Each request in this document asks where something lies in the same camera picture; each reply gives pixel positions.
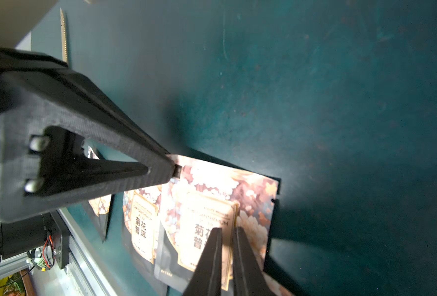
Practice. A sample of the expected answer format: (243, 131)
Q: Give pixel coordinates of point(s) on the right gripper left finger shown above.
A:
(63, 141)

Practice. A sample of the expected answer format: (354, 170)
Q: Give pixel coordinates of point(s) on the green table mat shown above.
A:
(336, 99)

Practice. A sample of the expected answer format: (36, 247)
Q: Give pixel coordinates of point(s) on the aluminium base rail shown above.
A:
(85, 266)

